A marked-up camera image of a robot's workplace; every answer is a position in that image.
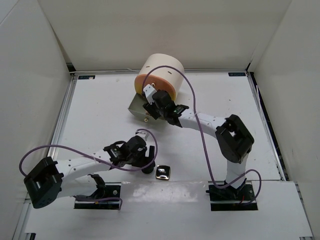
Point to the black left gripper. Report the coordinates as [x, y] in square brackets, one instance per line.
[144, 160]

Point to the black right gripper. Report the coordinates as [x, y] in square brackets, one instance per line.
[151, 108]

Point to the round black compact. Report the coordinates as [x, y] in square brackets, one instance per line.
[148, 171]

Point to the square black gold compact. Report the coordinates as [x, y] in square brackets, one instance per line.
[163, 172]

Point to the grey bottom drawer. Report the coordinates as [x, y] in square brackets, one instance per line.
[136, 109]

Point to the yellow drawer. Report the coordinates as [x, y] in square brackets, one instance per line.
[160, 92]

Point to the orange drawer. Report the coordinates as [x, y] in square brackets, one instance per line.
[159, 83]

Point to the cream drawer organizer shell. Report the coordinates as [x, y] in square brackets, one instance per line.
[171, 75]

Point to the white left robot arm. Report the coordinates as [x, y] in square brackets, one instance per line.
[79, 177]

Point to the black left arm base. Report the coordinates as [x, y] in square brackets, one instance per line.
[107, 196]

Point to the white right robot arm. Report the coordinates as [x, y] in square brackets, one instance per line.
[234, 139]

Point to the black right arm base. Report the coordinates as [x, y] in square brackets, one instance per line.
[232, 199]

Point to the blue label sticker left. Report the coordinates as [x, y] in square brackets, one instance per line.
[86, 77]

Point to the blue label sticker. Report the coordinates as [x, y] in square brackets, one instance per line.
[86, 77]
[237, 74]

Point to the blue label sticker right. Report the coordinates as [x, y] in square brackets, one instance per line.
[237, 74]

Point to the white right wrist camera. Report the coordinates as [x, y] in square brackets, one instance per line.
[149, 91]

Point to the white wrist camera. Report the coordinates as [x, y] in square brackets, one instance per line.
[143, 134]
[149, 91]

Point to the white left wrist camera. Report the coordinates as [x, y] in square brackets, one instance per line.
[143, 134]

